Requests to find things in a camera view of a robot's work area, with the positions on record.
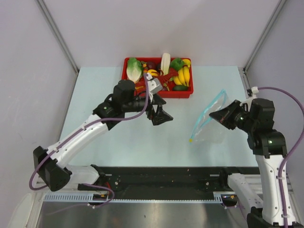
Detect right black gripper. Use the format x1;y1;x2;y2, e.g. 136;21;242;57
209;99;256;132

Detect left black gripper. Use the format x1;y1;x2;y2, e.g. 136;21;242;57
123;92;172;125

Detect clear zip top bag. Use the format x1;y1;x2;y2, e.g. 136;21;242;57
189;89;230;146

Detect green white toy cabbage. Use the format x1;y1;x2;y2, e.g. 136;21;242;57
126;57;143;83

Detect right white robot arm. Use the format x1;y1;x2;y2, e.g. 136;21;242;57
210;98;302;228

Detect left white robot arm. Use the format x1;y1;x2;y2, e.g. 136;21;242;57
29;78;173;191

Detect dark green toy avocado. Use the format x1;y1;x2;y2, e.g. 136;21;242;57
172;85;188;91

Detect red plastic tray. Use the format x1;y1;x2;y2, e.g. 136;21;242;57
121;57;194;98

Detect yellow toy banana bunch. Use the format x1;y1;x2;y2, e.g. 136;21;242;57
173;58;191;87

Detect red toy lobster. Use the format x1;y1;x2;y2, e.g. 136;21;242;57
135;68;179;92

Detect white toy radish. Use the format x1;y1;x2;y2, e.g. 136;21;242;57
161;53;171;75

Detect dark purple toy onion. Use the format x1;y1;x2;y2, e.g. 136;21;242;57
146;61;157;70

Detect small toy cherry tomatoes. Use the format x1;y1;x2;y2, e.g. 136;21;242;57
141;61;148;73

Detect green toy bell pepper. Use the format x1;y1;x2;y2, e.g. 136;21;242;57
170;57;185;71

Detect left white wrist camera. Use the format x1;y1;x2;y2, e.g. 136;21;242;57
143;73;162;95

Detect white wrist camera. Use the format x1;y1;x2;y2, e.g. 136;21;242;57
246;86;259;104
143;73;162;95

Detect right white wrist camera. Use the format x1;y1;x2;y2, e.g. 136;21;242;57
246;86;259;104

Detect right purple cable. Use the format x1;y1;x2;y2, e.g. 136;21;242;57
257;86;304;226

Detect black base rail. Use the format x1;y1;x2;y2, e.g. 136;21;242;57
78;166;261;201

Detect white slotted cable duct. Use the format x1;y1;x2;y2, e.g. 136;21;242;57
43;192;223;204

